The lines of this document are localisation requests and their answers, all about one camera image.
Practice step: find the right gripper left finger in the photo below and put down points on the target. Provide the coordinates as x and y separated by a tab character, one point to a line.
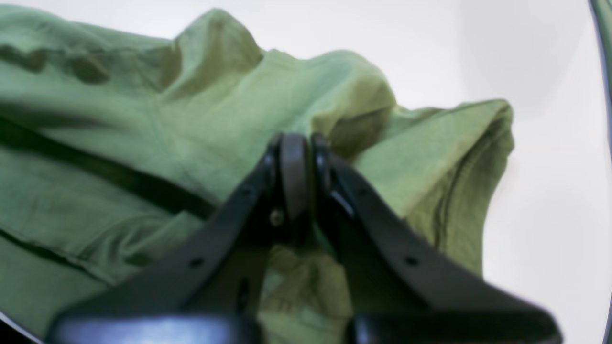
207	290

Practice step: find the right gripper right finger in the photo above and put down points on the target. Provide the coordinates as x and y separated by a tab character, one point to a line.
402	290

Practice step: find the olive green t-shirt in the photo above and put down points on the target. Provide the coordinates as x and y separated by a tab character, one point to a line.
112	143

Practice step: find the grey curtain cloth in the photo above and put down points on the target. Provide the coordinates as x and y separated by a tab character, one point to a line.
602	10

